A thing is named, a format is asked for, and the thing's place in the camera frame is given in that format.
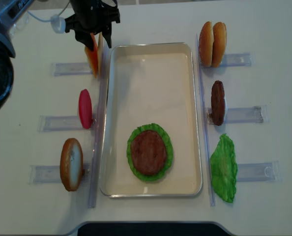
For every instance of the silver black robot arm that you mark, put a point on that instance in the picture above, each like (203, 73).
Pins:
(10, 12)

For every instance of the bun top standing outer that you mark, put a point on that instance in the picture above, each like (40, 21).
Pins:
(206, 40)

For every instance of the red tomato slice standing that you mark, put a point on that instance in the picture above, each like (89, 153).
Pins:
(85, 109)

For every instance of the cream rectangular metal tray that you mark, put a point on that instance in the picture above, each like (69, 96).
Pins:
(151, 84)

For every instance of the clear right bun holder strip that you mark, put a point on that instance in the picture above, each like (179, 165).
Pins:
(235, 60)

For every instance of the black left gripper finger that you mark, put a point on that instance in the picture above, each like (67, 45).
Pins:
(85, 38)

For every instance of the clear tomato holder strip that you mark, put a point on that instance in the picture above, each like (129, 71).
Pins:
(62, 123)

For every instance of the green lettuce leaf on tray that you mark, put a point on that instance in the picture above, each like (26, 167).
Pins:
(169, 148)

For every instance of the clear left bun holder strip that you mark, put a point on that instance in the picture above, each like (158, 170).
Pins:
(41, 174)

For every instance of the clear left long rail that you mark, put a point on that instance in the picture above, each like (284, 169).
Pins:
(99, 128)

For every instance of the orange cheese slice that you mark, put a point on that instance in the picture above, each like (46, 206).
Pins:
(92, 56)

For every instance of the green lettuce leaf standing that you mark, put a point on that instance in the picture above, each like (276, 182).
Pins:
(224, 169)

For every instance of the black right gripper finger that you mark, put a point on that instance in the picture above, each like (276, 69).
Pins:
(106, 33)

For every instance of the clear right long rail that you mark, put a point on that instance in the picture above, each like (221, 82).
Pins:
(205, 125)

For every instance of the clear lettuce holder strip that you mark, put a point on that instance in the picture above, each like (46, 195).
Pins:
(259, 172)

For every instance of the brown meat patty standing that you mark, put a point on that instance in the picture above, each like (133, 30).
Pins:
(218, 106)

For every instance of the clear patty holder strip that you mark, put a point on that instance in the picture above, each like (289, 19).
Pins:
(256, 114)

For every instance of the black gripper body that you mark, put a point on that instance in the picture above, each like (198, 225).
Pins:
(92, 16)

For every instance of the bun half standing left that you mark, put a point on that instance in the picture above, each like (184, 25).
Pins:
(71, 164)

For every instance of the clear cheese holder strip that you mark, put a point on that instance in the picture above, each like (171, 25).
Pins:
(69, 69)

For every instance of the clear bun holder strip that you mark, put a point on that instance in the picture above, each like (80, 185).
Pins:
(41, 174)
(235, 60)

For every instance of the clear long rail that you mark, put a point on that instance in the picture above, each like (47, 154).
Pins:
(99, 128)
(205, 125)

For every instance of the bun top standing inner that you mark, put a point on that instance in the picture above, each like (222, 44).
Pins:
(219, 44)

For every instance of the brown meat patty on tray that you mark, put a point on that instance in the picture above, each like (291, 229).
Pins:
(148, 153)

